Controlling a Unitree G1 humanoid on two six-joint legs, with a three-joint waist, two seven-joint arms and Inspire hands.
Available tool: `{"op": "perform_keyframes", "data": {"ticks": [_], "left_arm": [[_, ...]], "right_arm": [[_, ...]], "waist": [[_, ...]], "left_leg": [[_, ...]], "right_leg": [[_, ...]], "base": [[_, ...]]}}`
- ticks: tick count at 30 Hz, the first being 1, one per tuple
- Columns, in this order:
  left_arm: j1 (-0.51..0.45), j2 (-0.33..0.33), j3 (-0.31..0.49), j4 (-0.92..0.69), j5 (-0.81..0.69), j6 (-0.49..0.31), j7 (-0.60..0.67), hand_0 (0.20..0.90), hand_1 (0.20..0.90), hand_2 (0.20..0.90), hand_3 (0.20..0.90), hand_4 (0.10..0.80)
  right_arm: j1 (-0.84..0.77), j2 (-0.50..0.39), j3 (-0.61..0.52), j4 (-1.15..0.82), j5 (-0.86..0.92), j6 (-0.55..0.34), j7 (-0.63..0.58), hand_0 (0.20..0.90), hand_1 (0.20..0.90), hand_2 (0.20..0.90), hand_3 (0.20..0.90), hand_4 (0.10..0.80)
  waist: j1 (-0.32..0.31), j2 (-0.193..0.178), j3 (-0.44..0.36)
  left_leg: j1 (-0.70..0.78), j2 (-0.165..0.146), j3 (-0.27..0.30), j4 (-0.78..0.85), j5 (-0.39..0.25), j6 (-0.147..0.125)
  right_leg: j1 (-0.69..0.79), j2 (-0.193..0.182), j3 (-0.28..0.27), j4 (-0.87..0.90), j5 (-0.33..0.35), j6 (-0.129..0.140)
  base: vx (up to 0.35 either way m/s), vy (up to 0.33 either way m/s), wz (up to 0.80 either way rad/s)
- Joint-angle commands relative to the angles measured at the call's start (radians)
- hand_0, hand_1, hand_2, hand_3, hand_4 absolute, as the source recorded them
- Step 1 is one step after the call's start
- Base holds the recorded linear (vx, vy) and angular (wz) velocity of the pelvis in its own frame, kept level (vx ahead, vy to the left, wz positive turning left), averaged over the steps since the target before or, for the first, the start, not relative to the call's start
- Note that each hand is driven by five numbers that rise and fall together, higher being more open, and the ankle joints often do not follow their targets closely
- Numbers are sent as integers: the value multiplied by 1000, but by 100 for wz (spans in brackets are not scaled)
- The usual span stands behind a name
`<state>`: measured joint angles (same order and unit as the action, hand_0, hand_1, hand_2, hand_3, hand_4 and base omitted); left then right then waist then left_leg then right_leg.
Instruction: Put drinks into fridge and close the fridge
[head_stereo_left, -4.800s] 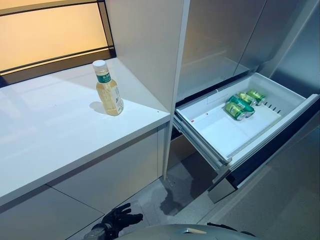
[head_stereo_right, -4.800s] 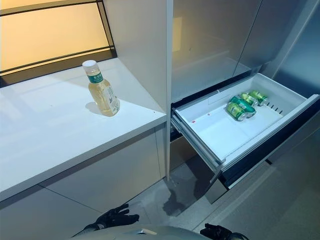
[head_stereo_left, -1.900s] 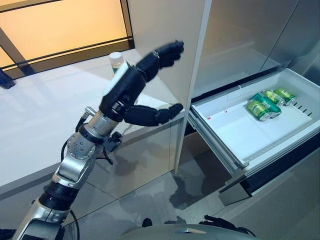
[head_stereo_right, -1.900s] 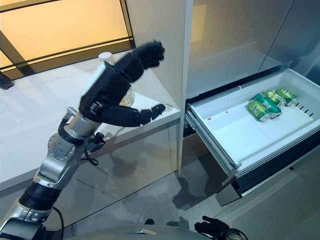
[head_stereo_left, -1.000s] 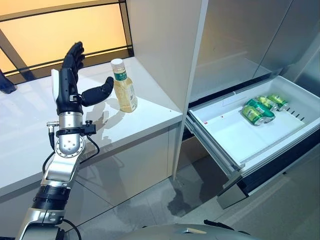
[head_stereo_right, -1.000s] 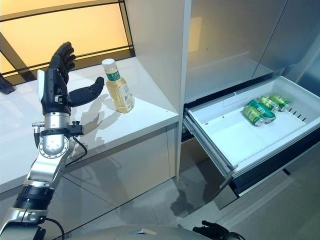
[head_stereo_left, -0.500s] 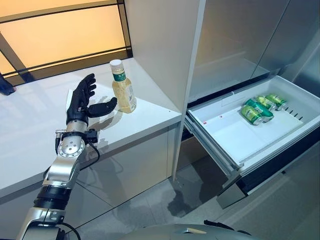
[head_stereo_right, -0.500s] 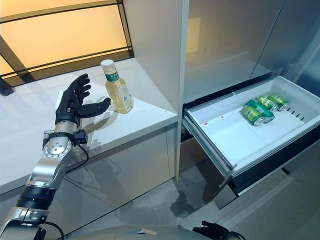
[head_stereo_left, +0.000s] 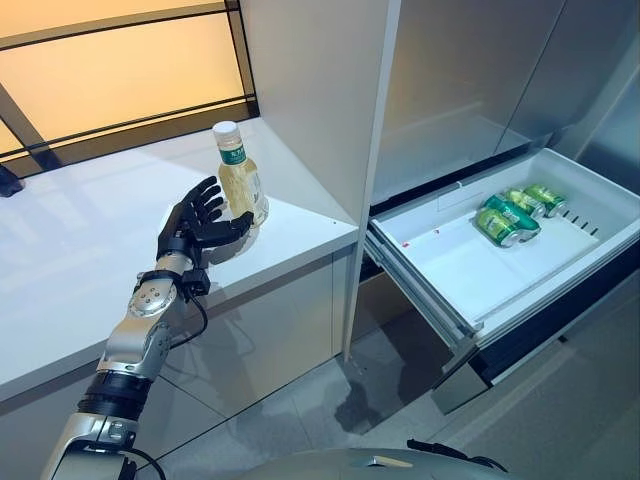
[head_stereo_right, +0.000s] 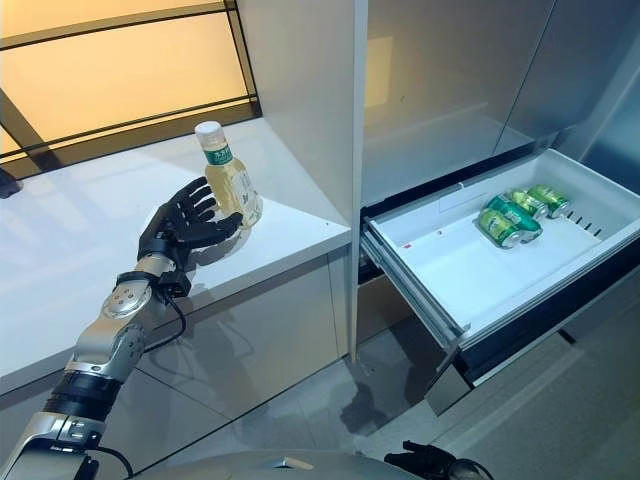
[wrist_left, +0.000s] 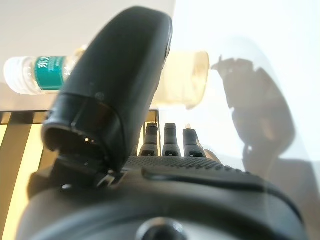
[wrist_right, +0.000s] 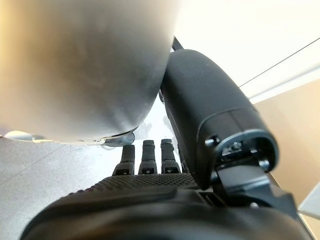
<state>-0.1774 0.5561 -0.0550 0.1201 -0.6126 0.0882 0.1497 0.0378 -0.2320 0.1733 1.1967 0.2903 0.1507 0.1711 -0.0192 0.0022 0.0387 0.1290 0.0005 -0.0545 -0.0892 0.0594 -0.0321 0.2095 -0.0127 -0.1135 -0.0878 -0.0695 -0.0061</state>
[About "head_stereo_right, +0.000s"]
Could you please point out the tea bottle with green label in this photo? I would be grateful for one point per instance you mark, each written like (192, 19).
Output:
(235, 190)

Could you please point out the stainless steel fridge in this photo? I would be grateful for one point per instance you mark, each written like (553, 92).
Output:
(425, 100)

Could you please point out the white tall cabinet panel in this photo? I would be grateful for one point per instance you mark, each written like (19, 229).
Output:
(300, 100)

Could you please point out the small dark object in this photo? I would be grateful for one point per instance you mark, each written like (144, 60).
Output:
(9, 184)

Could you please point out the black window frame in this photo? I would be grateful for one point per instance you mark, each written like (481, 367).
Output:
(241, 50)

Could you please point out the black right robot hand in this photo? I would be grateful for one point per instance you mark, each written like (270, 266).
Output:
(420, 456)

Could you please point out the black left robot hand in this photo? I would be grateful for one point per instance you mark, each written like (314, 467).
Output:
(175, 230)

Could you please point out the green drink can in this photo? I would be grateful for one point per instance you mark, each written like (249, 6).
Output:
(527, 201)
(497, 229)
(550, 200)
(522, 220)

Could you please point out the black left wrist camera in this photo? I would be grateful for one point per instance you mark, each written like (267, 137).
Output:
(175, 285)

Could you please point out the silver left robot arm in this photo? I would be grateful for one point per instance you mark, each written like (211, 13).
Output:
(100, 340)

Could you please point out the grey tall side panel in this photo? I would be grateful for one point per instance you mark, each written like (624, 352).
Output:
(615, 60)

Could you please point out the white fridge drawer steel front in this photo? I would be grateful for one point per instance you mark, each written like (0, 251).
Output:
(475, 280)

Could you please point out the grey robot torso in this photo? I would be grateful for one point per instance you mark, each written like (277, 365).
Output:
(280, 467)

